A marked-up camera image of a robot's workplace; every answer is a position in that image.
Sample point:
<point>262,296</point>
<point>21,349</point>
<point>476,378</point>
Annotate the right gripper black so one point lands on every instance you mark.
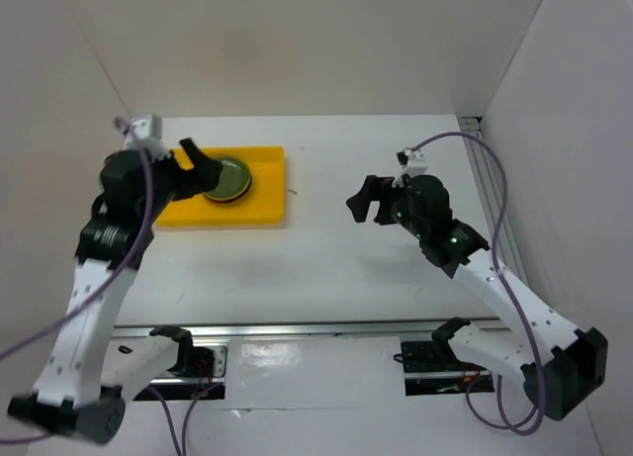
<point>375,189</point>

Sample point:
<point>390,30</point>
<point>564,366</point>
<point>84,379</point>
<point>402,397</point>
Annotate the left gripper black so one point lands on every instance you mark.
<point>205,174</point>

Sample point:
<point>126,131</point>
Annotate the clear glass plate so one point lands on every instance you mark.
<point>234,170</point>

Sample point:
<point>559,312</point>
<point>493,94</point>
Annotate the black plate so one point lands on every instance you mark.
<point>226,193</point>

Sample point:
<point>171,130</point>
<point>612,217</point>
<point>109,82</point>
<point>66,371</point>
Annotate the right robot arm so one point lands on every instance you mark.
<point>556,363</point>

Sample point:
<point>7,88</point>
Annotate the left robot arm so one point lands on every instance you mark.
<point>76,396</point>

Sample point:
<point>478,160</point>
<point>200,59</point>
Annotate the yellow plastic bin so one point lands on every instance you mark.
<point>263,205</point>

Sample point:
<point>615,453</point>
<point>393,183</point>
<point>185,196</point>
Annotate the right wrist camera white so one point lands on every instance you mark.
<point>412,164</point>

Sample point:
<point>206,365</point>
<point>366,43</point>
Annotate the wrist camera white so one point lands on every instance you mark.
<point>412,164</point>
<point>145,132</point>

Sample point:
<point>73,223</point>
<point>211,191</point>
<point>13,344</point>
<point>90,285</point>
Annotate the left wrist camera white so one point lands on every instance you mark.
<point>145,132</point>

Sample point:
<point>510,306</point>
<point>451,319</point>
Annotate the aluminium rail right side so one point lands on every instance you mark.
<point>488,183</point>

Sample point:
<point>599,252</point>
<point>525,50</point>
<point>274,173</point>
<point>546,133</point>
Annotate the aluminium rail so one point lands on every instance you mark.
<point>314,329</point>
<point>488,183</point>

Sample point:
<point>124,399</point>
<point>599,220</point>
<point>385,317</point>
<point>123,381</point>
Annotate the aluminium rail front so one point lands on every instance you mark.
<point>314,329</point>

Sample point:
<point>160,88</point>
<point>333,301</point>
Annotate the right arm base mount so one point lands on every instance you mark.
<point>428,373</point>

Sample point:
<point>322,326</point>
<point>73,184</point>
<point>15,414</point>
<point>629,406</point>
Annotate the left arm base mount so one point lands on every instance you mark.
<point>205,377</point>

